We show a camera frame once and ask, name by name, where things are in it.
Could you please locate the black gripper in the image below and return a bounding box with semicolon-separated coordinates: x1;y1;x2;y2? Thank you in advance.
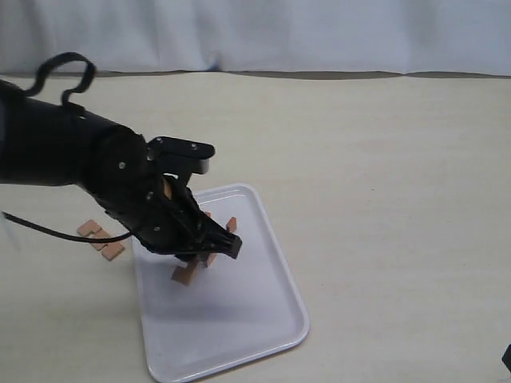
81;125;242;262

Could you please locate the wooden notched plank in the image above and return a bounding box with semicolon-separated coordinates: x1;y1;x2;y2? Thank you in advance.
172;259;200;286
202;216;237;267
76;219;125;263

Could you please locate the white plastic tray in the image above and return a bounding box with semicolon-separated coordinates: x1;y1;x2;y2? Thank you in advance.
132;184;311;382

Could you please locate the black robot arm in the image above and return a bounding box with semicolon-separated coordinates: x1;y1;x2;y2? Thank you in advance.
1;81;242;262

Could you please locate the black object at edge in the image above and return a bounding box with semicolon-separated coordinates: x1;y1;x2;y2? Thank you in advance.
501;344;511;372

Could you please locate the white backdrop cloth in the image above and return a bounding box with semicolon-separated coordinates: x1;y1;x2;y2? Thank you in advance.
1;1;510;76

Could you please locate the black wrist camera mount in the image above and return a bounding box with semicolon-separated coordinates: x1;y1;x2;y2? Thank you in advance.
148;136;216;185

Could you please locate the black cable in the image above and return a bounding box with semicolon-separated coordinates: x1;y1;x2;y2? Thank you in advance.
0;51;133;243

